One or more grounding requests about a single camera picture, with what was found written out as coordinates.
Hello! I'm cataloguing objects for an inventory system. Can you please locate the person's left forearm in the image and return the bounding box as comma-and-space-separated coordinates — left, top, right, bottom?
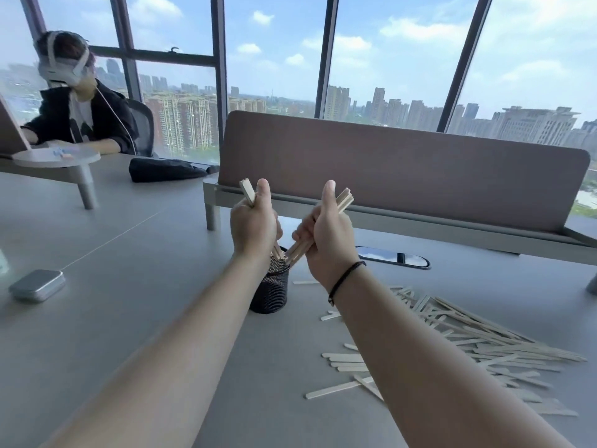
43, 253, 277, 448

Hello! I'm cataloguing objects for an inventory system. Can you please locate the person's right forearm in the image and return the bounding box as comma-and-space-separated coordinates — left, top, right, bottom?
326, 268, 575, 448

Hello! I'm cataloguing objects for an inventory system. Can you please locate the silver metal tin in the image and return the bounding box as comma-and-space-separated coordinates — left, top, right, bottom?
8, 269, 67, 304

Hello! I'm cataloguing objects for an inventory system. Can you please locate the grey office chair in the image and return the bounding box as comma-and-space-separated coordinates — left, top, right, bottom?
125, 97, 156, 158

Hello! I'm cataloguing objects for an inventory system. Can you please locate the dark window frame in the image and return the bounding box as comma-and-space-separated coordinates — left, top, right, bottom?
19, 0, 495, 134

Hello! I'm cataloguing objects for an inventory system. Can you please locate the person's right hand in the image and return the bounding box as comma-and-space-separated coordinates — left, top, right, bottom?
291, 180, 363, 294

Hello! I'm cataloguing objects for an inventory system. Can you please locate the black oval cable cover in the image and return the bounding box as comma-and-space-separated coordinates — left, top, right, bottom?
355, 245, 431, 270

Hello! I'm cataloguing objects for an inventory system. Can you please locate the white headset cable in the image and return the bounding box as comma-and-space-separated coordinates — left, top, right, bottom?
95, 81, 139, 155

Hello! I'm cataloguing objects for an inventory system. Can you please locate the white round desk shelf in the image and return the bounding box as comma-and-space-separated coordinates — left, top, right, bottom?
11, 148, 102, 211

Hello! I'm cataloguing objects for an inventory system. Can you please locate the black wrist band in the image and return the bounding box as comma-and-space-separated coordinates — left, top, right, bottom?
327, 260, 367, 307

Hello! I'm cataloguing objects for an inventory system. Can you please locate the pile of loose wooden sticks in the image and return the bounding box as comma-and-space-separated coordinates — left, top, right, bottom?
293, 280, 588, 418

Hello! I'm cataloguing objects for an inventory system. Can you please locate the bundle of wooden craft sticks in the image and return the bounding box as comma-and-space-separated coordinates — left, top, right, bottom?
239, 178, 286, 262
284, 188, 355, 268

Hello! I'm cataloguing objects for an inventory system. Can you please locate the grey divider base rail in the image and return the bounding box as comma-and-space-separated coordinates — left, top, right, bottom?
202, 174, 597, 295

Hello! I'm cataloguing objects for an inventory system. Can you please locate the white head-worn headset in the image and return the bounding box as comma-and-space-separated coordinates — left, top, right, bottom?
36, 30, 90, 86

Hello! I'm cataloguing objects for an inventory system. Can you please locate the person's left hand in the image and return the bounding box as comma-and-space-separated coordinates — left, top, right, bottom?
230, 178, 284, 263

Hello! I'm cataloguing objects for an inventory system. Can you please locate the black fabric bag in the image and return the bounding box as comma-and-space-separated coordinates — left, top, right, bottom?
128, 156, 220, 184

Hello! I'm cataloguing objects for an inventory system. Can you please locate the black mesh pen holder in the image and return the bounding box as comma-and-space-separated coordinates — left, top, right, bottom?
249, 248, 290, 315

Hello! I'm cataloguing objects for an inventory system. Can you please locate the brown desk divider panel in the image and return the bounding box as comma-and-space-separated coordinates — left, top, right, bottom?
0, 94, 33, 157
218, 110, 591, 234

